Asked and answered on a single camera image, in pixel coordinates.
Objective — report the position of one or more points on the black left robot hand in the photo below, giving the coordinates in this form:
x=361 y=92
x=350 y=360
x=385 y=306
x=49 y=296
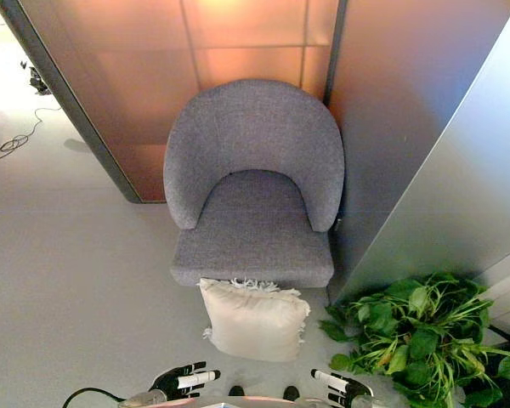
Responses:
x=168 y=381

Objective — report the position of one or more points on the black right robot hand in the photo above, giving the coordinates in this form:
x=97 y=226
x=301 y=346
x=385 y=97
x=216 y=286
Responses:
x=355 y=389

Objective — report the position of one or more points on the beige square pillow with fringe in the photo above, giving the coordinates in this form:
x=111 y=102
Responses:
x=255 y=323

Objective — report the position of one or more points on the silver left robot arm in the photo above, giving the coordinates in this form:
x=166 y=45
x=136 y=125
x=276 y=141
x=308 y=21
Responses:
x=146 y=399

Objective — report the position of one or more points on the grey fabric tub sofa chair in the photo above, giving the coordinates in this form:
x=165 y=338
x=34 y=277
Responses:
x=255 y=127

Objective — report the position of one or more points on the black right robot foot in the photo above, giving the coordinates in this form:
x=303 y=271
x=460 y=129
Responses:
x=291 y=393

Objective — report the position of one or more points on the black robot foot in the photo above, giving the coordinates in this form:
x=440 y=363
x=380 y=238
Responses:
x=291 y=393
x=236 y=391

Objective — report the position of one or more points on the black left robot foot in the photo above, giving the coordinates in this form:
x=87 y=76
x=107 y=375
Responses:
x=236 y=391

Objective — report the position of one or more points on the robot torso edge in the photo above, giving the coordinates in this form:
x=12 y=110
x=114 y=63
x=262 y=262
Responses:
x=238 y=403

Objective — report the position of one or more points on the green leafy potted plant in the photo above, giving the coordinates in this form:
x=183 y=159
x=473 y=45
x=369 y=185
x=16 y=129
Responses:
x=421 y=340

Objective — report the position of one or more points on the black white robot dog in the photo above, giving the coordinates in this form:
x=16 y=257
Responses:
x=38 y=81

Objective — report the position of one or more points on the grey partition end post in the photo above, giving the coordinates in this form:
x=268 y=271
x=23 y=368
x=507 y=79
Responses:
x=68 y=102

